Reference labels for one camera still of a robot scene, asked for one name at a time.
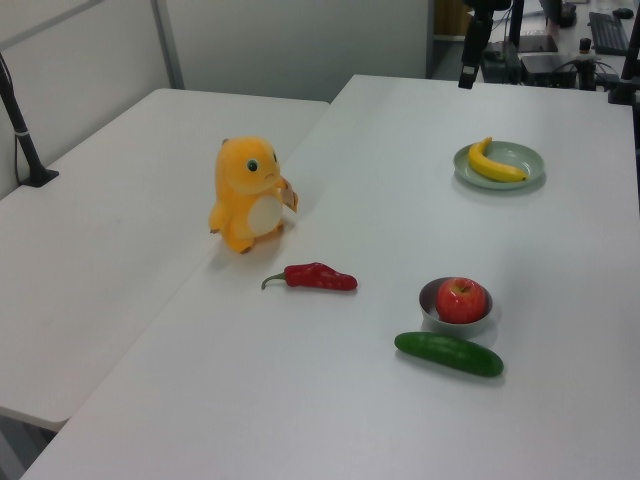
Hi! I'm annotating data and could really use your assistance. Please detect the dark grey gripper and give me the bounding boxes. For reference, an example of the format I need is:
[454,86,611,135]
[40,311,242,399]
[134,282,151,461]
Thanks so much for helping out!
[457,0,501,90]

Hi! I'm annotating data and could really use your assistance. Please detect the red chili pepper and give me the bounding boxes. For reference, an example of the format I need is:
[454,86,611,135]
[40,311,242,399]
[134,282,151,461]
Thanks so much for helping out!
[260,261,359,293]

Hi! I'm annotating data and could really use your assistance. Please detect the pale green plastic plate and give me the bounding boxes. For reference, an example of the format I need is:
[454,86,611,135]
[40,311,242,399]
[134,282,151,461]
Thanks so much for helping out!
[452,140,547,192]

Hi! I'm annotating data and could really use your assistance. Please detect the brown wooden panel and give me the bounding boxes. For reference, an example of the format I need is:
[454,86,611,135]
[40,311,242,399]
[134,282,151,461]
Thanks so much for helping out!
[432,0,474,39]

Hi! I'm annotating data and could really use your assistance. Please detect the thin black upright pole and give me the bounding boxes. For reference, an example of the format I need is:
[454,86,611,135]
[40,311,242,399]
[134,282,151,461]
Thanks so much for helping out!
[508,0,525,84]

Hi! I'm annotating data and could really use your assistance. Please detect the black equipment box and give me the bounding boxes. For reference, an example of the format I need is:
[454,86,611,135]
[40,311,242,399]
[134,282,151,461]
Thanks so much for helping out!
[519,52,576,89]

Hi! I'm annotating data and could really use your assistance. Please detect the yellow banana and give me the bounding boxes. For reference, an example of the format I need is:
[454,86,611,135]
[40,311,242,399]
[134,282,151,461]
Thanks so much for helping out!
[467,136,529,183]

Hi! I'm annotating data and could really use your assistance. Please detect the black keyboard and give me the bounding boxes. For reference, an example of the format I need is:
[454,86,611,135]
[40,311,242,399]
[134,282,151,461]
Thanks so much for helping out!
[588,11,629,56]

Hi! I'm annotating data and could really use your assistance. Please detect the black clamped stand pole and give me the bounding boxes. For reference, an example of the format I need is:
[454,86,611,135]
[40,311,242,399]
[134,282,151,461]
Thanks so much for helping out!
[607,0,640,105]

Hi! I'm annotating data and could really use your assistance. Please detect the red apple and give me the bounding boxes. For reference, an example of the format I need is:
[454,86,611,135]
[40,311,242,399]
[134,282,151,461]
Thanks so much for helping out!
[434,277,488,325]

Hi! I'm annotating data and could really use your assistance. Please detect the grey small bowl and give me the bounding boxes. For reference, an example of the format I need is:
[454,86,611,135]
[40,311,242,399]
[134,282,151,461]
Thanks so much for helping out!
[418,276,495,339]

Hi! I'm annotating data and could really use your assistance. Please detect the orange plush toy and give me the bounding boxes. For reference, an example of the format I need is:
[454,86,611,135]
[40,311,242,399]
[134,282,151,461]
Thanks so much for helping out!
[207,135,301,255]

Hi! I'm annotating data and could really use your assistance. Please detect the green cucumber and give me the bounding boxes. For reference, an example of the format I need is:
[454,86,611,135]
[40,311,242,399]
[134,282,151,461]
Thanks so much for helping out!
[394,331,505,378]

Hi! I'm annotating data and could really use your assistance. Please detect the grey partition frame post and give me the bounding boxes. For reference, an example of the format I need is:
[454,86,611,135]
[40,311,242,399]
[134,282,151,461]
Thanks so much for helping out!
[149,0,185,91]

